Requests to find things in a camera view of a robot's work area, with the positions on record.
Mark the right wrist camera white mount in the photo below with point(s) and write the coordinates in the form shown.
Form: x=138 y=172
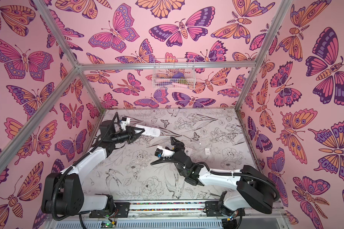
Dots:
x=163 y=152

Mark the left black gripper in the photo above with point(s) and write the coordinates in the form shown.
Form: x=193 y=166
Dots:
x=127 y=131

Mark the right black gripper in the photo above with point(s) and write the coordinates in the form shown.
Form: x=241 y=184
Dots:
x=174 y=154

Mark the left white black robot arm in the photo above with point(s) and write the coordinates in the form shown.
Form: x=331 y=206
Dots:
x=63 y=194

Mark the white wire basket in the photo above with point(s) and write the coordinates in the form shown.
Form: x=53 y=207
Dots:
x=174 y=73

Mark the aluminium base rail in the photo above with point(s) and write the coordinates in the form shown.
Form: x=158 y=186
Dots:
x=181 y=214

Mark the purple item in basket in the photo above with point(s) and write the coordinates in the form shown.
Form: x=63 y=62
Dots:
x=177 y=76

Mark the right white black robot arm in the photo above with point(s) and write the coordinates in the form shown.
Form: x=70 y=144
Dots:
x=250 y=187

